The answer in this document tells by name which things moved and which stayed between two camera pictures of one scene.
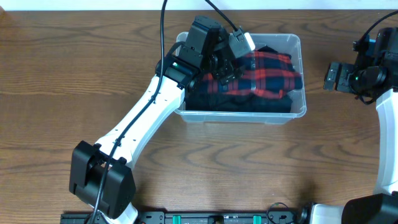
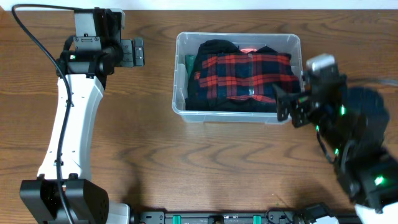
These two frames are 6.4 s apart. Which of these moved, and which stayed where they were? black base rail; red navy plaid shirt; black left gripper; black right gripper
Moved: black right gripper; black left gripper
Stayed: black base rail; red navy plaid shirt
